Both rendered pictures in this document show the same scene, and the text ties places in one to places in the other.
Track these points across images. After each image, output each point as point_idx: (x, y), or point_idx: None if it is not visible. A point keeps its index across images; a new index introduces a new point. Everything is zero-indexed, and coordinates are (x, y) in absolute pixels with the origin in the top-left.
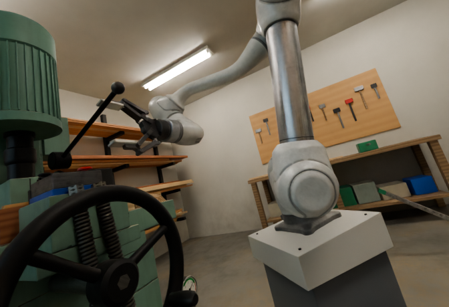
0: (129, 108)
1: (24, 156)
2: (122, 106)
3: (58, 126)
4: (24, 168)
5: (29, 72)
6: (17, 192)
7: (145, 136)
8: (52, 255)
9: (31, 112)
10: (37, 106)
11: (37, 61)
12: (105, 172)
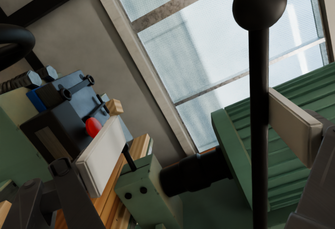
0: (324, 153)
1: (184, 160)
2: (306, 133)
3: (226, 152)
4: (170, 167)
5: (295, 86)
6: (137, 161)
7: (91, 222)
8: (7, 46)
9: (222, 112)
10: (240, 113)
11: (334, 78)
12: (50, 108)
